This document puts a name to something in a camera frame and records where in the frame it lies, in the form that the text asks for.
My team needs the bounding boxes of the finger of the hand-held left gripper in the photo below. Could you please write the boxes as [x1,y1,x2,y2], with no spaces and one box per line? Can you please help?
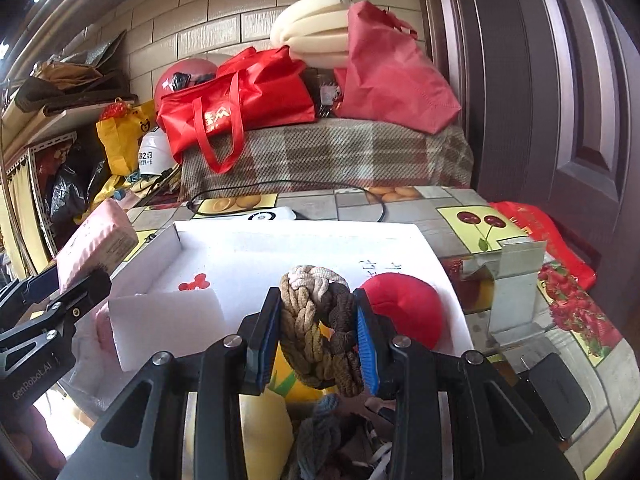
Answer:
[0,270,112,356]
[0,261,60,318]

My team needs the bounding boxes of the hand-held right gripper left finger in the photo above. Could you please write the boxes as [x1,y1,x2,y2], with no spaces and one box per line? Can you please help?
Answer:
[57,287,283,480]

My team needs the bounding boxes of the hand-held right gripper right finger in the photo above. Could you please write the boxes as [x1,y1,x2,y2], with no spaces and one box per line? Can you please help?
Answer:
[352,287,581,480]

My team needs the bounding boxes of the brown braided hair scrunchie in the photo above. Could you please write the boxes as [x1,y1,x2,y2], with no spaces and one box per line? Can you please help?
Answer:
[277,265,365,397]

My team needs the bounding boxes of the pink tissue packet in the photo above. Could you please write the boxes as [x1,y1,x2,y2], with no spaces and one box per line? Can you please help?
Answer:
[54,197,140,293]

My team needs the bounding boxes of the white cardboard box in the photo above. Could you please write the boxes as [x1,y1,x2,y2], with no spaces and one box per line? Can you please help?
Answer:
[67,221,475,461]

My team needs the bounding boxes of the person's left hand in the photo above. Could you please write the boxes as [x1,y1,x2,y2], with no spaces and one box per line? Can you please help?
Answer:
[0,402,66,476]

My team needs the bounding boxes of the pink sponge block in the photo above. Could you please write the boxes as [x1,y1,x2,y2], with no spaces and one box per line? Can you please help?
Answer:
[94,305,121,356]

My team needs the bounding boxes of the red plush ball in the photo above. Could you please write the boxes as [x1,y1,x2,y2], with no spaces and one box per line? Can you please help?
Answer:
[357,274,446,352]

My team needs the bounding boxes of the grey blue hair scrunchie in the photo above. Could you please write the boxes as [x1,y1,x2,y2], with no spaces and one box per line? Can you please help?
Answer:
[290,394,346,480]

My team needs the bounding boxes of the black white patterned scrunchie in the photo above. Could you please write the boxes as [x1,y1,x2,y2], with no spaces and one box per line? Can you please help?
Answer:
[340,400,401,480]

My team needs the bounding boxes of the black plastic bag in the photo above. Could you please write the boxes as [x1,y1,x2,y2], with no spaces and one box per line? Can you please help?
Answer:
[42,145,108,226]

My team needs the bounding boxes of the metal storage shelf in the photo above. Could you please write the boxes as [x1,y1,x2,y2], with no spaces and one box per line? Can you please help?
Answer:
[0,105,131,271]

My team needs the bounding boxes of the white helmet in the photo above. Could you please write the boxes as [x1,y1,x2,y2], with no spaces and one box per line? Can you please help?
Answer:
[137,127,176,178]

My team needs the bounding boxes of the yellow plastic bag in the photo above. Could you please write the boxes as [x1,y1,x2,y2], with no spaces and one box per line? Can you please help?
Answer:
[96,100,157,177]

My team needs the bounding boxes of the black cube charger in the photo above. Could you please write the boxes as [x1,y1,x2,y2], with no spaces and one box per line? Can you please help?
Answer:
[515,352,592,442]

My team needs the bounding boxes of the plaid blanket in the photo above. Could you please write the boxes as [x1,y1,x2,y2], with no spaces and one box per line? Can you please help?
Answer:
[179,120,475,201]

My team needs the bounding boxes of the flat red plastic bag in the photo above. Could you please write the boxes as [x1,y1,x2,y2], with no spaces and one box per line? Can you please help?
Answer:
[490,201,598,291]

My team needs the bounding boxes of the pink helmet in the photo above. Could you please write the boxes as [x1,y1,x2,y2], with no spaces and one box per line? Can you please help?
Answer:
[154,57,221,111]

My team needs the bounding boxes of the red tote bag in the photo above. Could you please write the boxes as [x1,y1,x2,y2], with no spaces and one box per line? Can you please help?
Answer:
[156,46,317,175]

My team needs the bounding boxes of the pink-red nonwoven bag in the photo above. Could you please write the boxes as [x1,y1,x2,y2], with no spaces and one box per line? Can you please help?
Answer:
[332,0,462,135]

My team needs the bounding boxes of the white foam tubes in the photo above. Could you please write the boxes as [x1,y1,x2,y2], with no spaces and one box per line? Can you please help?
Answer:
[270,0,358,68]

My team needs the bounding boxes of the brown metal door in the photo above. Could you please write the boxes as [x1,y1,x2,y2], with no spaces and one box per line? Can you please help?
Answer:
[415,0,640,281]

